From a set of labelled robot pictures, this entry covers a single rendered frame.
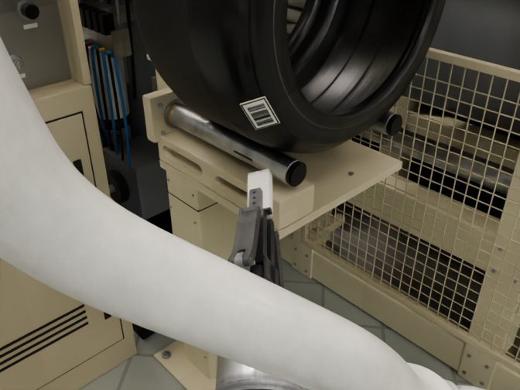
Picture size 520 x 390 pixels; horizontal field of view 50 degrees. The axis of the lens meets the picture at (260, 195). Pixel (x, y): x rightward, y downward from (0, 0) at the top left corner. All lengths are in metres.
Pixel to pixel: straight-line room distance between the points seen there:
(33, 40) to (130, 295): 1.05
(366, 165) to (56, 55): 0.73
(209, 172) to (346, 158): 0.31
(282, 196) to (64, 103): 0.61
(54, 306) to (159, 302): 1.25
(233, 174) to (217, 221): 0.42
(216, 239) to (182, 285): 1.10
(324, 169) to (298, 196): 0.20
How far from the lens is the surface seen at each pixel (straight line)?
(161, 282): 0.33
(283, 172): 0.92
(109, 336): 1.74
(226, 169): 1.02
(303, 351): 0.36
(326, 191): 1.07
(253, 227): 0.63
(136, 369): 1.83
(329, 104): 1.15
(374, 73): 1.17
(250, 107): 0.81
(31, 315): 1.56
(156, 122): 1.14
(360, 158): 1.20
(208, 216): 1.37
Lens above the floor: 1.36
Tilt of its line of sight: 32 degrees down
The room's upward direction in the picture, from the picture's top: straight up
